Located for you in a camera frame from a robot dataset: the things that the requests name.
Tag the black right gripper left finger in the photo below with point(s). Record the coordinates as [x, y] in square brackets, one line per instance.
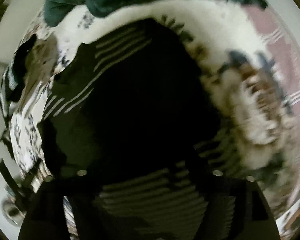
[45, 218]

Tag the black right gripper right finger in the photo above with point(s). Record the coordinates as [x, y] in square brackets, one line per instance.
[236, 209]

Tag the dark striped sweater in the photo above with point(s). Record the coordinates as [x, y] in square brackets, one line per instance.
[130, 113]

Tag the folded black grey striped sweater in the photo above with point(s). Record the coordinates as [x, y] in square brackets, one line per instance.
[12, 83]

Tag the pink floral sheet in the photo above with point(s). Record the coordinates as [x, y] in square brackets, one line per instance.
[283, 48]

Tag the floral bed cover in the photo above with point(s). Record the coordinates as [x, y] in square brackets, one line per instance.
[239, 72]

